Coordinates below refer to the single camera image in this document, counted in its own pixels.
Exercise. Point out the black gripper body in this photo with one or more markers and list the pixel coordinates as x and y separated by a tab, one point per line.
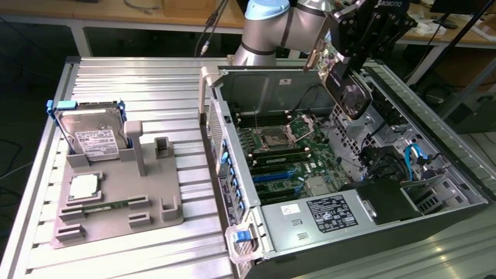
382	7

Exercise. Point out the green GPU card with fan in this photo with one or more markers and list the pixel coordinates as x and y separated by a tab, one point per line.
354	98

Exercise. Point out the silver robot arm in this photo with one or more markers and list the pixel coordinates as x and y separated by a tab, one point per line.
266	32

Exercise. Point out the black RAM slot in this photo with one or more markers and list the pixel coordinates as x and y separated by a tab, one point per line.
261	117
280	155
276	148
277	151
261	114
262	120
264	123

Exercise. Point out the blue slot retention clip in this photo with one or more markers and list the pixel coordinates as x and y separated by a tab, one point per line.
238	195
228	163
232	173
241	208
224	148
234	184

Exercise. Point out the long black expansion slot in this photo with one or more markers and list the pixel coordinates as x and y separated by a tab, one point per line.
273	168
276	188
280	196

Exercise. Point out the blue expansion slot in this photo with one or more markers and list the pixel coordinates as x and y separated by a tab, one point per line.
270	176

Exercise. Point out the silver socket cover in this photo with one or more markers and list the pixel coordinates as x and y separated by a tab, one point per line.
301	116

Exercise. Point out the black box under desk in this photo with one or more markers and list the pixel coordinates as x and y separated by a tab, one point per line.
476	116

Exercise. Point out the thin metal locking lever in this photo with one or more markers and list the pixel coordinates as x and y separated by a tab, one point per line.
256	119

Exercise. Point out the CPU socket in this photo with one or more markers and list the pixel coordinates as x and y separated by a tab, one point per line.
270	139

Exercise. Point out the green motherboard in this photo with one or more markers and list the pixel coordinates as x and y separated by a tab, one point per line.
321	162

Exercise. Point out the green RAM stick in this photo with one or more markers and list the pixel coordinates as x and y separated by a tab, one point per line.
280	159
104	207

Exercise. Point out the silver chipset heatsink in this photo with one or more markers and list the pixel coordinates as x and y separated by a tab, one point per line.
318	186

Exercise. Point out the black plastic shroud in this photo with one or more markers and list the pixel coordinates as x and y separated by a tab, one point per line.
386	200

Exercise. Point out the gray power supply unit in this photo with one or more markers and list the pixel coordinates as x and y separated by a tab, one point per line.
294	229

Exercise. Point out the gray parts rack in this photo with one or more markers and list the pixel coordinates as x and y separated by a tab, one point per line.
154	189

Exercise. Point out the silver hard disk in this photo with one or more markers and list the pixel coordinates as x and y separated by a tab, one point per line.
92	136

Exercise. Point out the blue case release latch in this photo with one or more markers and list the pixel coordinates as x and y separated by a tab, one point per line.
241	236

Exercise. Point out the hard drive in blue caddy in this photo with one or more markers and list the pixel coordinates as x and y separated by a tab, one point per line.
64	104

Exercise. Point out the open black PC case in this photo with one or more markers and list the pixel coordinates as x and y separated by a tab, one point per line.
348	258

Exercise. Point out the silver CPU chip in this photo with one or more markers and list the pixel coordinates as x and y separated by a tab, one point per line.
82	187

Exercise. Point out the wooden desk with white frame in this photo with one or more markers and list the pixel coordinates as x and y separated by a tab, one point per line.
484	32
96	8

